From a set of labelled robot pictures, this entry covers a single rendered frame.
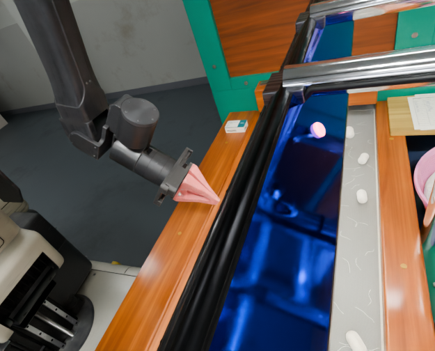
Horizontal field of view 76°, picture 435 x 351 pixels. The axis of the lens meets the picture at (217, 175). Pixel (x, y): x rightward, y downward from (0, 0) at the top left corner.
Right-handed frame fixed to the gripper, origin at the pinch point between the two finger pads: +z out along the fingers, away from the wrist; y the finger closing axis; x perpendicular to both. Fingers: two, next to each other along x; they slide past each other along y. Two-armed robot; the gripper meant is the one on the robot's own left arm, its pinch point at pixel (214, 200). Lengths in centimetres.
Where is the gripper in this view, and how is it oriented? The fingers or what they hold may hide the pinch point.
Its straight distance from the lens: 50.8
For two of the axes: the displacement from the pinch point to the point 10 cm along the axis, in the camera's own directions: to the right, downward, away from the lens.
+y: 3.5, -6.8, 6.5
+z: 8.6, 5.0, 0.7
